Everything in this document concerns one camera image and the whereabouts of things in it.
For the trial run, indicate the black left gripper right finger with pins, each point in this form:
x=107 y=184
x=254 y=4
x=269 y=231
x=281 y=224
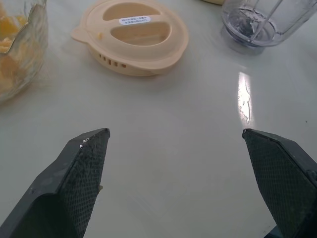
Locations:
x=284 y=173

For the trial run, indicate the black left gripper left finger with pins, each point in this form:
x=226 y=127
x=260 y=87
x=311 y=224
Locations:
x=62 y=178

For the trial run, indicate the clear blender jar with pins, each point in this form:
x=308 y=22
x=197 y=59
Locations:
x=284 y=24

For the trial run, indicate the clear bag of orange food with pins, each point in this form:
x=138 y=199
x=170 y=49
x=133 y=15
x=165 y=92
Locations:
x=10 y=27

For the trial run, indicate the scalloped clear glass bowl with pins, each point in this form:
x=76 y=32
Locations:
x=37 y=49

